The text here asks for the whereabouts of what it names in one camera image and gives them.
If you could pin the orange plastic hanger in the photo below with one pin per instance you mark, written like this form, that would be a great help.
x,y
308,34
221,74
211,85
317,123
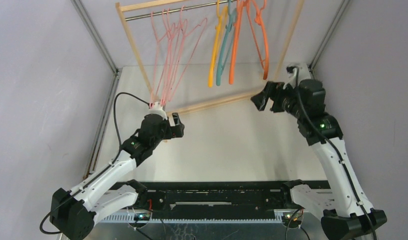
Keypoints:
x,y
237,26
254,15

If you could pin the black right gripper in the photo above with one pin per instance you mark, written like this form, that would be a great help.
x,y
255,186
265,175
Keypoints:
x,y
276,100

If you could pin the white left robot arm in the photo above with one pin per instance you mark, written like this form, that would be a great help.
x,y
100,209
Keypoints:
x,y
77,211

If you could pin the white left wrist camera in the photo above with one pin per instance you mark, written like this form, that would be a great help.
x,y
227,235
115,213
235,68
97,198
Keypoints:
x,y
157,109

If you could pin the teal plastic hanger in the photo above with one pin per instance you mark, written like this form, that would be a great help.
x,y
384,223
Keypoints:
x,y
224,40

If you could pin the aluminium frame post left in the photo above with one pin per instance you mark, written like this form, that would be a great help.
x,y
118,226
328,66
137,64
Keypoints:
x,y
109,84

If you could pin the hanging pink wire hanger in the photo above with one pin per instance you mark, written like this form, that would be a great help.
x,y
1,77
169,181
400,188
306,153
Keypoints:
x,y
166,34

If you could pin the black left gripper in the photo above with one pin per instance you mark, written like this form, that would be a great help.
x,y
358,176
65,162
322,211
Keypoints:
x,y
175,131

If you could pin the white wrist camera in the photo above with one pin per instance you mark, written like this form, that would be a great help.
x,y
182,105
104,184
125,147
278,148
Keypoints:
x,y
297,73
157,109

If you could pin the aluminium frame post right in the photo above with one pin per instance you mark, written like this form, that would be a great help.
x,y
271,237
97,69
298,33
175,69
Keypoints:
x,y
328,35

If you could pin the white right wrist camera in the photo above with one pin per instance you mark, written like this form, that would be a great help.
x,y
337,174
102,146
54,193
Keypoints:
x,y
297,73

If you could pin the pink wire hanger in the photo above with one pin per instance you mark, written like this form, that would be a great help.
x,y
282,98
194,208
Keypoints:
x,y
172,53
162,55
166,34
191,36

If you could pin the metal rack rod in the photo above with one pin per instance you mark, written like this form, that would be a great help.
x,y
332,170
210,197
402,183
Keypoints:
x,y
175,10

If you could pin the metal cable tray base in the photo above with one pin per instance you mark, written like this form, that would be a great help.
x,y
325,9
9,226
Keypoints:
x,y
141,217

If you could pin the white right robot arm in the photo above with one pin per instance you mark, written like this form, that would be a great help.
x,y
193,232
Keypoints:
x,y
347,213

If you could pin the aluminium frame post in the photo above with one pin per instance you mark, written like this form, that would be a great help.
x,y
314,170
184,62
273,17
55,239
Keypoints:
x,y
109,84
328,35

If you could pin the yellow plastic hanger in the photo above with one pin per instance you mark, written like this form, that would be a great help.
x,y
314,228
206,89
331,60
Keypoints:
x,y
215,49

